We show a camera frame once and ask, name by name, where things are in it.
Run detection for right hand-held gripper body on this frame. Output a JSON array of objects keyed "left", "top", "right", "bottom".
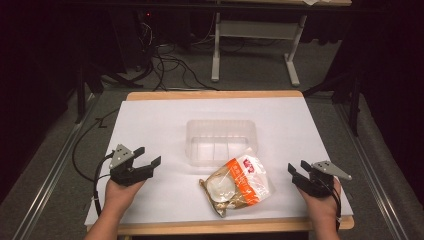
[{"left": 291, "top": 160, "right": 353, "bottom": 199}]

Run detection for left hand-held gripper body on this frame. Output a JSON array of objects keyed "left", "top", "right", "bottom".
[{"left": 108, "top": 143, "right": 152, "bottom": 187}]

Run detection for orange and white snack bag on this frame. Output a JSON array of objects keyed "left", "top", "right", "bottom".
[{"left": 199, "top": 147, "right": 276, "bottom": 218}]

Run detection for clear plastic container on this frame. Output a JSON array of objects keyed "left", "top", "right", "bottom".
[{"left": 185, "top": 119, "right": 260, "bottom": 168}]

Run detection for person's right hand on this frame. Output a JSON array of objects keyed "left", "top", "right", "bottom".
[{"left": 296, "top": 177, "right": 342, "bottom": 231}]

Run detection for person's left hand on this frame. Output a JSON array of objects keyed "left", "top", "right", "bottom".
[{"left": 104, "top": 179, "right": 146, "bottom": 218}]

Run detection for white table mat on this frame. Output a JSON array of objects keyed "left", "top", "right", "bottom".
[{"left": 84, "top": 96, "right": 354, "bottom": 226}]

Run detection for black metal stand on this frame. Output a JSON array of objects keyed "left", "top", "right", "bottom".
[
  {"left": 301, "top": 66, "right": 364, "bottom": 138},
  {"left": 73, "top": 49, "right": 141, "bottom": 125}
]

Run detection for wooden table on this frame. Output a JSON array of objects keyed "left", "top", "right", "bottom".
[{"left": 85, "top": 89, "right": 355, "bottom": 237}]

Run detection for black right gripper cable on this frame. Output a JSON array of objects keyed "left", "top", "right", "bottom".
[{"left": 316, "top": 176, "right": 343, "bottom": 232}]

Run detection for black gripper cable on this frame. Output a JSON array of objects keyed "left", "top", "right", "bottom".
[
  {"left": 316, "top": 176, "right": 343, "bottom": 232},
  {"left": 71, "top": 108, "right": 121, "bottom": 218}
]

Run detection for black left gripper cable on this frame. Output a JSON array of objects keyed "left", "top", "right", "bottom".
[{"left": 71, "top": 108, "right": 121, "bottom": 218}]

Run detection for black floor cables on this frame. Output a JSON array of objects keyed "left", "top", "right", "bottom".
[{"left": 133, "top": 13, "right": 221, "bottom": 92}]

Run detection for white metal desk frame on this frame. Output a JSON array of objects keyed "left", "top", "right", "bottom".
[{"left": 211, "top": 11, "right": 308, "bottom": 88}]

